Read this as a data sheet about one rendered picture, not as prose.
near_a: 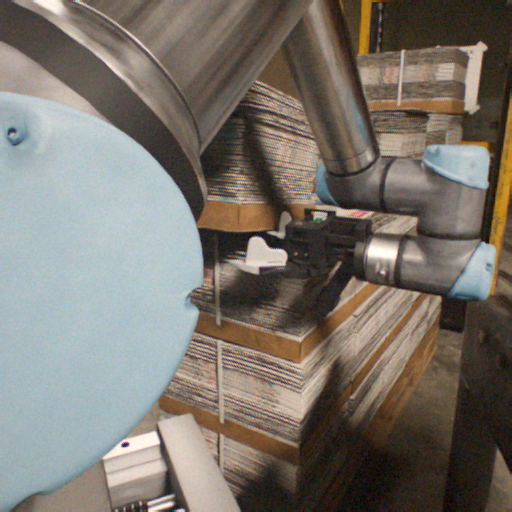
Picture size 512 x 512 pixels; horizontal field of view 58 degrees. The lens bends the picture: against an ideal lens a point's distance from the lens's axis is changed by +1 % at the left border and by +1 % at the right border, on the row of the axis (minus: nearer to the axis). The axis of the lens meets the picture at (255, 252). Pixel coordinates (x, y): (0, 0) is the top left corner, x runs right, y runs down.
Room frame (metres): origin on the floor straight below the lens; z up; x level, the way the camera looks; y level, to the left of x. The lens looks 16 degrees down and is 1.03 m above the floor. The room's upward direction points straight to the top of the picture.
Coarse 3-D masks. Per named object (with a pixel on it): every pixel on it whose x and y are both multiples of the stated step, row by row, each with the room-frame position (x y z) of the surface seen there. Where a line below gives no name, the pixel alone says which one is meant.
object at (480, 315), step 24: (480, 312) 0.56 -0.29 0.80; (504, 312) 0.55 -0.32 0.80; (480, 336) 0.53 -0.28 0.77; (504, 336) 0.48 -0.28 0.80; (480, 360) 0.53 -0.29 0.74; (504, 360) 0.46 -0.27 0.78; (480, 384) 0.52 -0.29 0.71; (504, 384) 0.45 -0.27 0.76; (480, 408) 0.51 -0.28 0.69; (504, 408) 0.44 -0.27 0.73; (504, 432) 0.43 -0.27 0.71; (504, 456) 0.42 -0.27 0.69
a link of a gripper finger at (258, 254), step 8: (256, 240) 0.66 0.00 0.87; (248, 248) 0.66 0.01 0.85; (256, 248) 0.66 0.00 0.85; (264, 248) 0.66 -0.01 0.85; (248, 256) 0.66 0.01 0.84; (256, 256) 0.66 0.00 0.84; (264, 256) 0.66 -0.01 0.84; (272, 256) 0.66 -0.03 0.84; (280, 256) 0.66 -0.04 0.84; (232, 264) 0.68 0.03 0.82; (240, 264) 0.67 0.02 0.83; (248, 264) 0.66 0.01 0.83; (256, 264) 0.66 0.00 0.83; (264, 264) 0.66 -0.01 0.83; (272, 264) 0.66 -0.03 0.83; (280, 264) 0.65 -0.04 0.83; (256, 272) 0.66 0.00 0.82
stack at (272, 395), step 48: (240, 240) 0.84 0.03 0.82; (240, 288) 0.84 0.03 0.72; (288, 288) 0.78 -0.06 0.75; (384, 288) 1.20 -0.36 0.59; (192, 336) 0.90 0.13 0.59; (288, 336) 0.78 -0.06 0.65; (336, 336) 0.91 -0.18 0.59; (384, 336) 1.24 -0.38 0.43; (192, 384) 0.91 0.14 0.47; (240, 384) 0.84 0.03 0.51; (288, 384) 0.78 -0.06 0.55; (336, 384) 0.93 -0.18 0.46; (384, 384) 1.29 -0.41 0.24; (288, 432) 0.78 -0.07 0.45; (336, 432) 0.95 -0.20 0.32; (384, 432) 1.30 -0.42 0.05; (240, 480) 0.84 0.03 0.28; (288, 480) 0.78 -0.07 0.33
